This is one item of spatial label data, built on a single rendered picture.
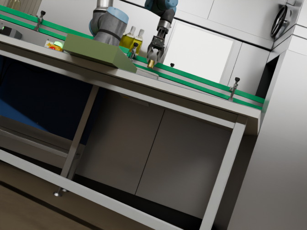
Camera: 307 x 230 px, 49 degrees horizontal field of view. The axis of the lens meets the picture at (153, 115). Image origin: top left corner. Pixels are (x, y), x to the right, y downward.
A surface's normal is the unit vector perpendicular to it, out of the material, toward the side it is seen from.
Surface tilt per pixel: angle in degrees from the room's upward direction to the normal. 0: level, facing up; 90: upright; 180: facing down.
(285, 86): 90
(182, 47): 90
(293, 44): 90
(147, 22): 90
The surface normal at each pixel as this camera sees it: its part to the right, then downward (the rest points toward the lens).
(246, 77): -0.02, -0.07
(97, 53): -0.29, -0.16
